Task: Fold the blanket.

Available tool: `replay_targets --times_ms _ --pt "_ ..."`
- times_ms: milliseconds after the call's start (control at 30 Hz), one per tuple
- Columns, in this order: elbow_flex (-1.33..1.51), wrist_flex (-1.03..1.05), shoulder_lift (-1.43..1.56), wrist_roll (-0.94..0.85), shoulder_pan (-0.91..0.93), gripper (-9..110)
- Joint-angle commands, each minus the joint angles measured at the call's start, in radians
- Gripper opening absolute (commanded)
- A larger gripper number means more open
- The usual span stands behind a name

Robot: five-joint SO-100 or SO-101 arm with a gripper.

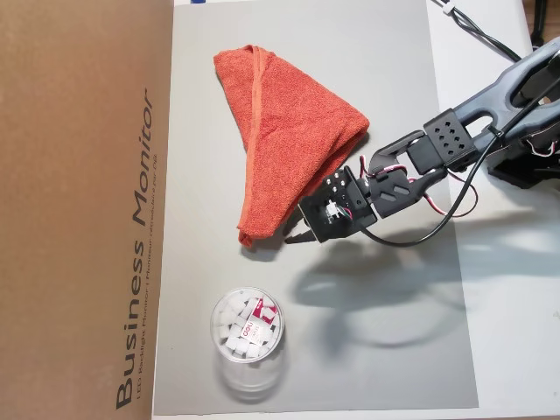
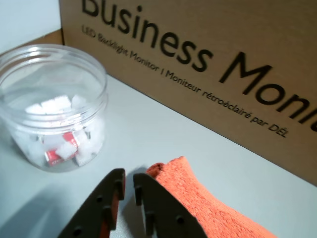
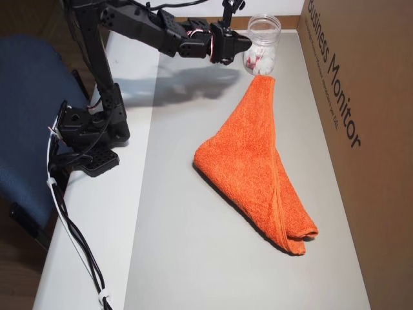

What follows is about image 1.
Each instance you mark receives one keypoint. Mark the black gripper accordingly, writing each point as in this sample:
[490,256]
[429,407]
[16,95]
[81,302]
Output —
[338,188]

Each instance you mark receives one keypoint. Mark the clear plastic jar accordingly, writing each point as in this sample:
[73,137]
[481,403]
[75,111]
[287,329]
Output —
[247,380]

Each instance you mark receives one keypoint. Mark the black stand leg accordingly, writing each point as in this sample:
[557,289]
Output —
[537,22]

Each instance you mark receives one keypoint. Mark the red white eraser packet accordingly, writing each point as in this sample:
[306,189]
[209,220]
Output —
[254,328]

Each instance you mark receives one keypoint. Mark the grey table mat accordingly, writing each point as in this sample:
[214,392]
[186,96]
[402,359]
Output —
[350,350]

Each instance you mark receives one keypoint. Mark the brown cardboard monitor box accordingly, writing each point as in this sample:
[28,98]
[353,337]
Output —
[65,219]

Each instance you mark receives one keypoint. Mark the orange terry towel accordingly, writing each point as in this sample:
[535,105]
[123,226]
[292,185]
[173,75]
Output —
[289,144]

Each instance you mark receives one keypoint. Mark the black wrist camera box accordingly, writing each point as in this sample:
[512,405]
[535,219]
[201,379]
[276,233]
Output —
[345,227]

